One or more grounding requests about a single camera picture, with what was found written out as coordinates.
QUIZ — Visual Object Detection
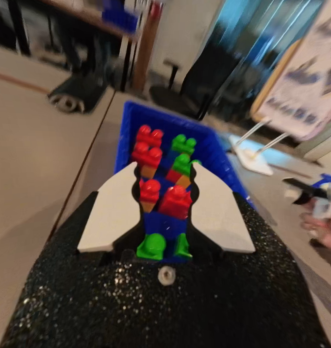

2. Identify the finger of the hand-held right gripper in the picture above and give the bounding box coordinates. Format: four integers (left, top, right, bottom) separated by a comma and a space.
282, 177, 329, 205

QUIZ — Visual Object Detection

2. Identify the instruction board stand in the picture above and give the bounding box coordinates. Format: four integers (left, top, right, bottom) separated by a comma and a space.
228, 0, 331, 176

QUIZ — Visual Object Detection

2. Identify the pile of mega blocks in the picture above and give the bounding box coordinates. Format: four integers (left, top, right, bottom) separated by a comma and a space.
130, 125, 202, 263

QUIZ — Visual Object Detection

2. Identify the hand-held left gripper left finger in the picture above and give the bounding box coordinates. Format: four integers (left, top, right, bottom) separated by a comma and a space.
77, 162, 143, 253

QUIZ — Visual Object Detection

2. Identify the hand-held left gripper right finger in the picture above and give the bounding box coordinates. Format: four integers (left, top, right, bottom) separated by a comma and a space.
190, 163, 256, 254

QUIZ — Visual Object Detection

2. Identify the wooden post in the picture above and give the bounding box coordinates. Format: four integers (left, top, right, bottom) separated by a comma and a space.
133, 0, 164, 91

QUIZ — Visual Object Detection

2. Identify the person's right hand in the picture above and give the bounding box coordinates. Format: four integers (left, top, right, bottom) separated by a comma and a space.
301, 211, 331, 249

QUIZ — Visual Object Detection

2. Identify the blue plastic bin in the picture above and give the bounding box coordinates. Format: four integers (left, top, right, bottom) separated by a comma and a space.
114, 101, 250, 264
101, 0, 140, 34

